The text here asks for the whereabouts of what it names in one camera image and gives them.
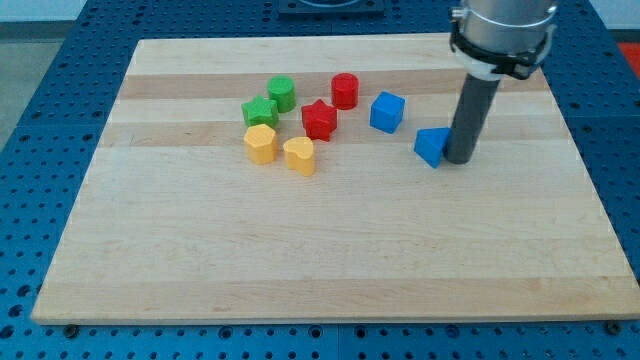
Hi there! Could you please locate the red cylinder block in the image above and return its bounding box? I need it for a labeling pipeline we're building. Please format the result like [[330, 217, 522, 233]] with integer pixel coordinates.
[[331, 73, 359, 110]]

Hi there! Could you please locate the wooden board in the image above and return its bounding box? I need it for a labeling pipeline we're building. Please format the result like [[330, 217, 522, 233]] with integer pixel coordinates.
[[31, 34, 639, 325]]

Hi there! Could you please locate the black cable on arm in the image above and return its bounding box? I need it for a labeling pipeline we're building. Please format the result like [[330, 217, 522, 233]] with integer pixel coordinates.
[[448, 6, 557, 81]]

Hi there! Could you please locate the green cylinder block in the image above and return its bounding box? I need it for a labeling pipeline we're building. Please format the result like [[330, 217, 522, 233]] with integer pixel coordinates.
[[267, 75, 296, 113]]

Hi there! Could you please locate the blue triangle block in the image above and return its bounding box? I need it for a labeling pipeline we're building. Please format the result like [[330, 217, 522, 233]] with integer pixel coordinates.
[[413, 127, 451, 168]]

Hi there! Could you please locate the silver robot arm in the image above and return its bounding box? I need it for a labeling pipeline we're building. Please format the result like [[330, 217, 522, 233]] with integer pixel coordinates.
[[444, 0, 557, 164]]

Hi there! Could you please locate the yellow heart block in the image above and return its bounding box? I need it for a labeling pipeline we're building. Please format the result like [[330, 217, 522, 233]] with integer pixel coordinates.
[[283, 137, 315, 176]]

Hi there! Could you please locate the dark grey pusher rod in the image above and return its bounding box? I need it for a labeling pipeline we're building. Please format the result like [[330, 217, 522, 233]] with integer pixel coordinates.
[[445, 74, 500, 165]]

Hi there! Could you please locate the red star block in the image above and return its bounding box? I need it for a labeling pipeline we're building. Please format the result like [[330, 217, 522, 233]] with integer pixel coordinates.
[[301, 99, 337, 142]]

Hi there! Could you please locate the green star block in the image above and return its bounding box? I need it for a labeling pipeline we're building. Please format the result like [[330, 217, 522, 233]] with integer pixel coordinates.
[[241, 95, 279, 128]]

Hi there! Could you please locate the yellow hexagon block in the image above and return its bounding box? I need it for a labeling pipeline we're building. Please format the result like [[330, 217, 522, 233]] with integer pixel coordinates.
[[243, 124, 278, 165]]

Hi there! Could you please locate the blue cube block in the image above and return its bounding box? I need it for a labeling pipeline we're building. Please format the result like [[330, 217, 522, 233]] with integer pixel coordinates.
[[369, 91, 406, 134]]

